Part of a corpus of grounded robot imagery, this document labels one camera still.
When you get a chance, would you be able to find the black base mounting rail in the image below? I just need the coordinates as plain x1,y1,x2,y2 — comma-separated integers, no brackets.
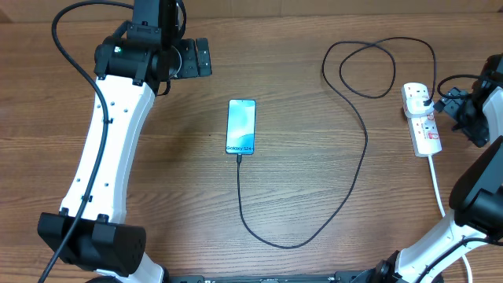
169,269,375,283

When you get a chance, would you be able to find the black USB charging cable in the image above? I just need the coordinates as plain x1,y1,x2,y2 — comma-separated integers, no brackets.
236,37,438,250

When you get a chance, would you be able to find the blue screen Galaxy smartphone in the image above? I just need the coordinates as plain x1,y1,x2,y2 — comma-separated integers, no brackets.
226,99,256,155

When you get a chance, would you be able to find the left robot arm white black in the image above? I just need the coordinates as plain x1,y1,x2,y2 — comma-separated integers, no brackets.
37,0,211,282

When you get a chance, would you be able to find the white power strip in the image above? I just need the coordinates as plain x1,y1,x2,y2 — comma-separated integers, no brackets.
401,83,442,157

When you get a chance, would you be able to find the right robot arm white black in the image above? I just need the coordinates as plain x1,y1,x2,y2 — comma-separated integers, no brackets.
347,54,502,282

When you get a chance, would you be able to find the white charger plug adapter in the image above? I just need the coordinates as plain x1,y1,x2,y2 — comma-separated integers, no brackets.
403,97,434,119

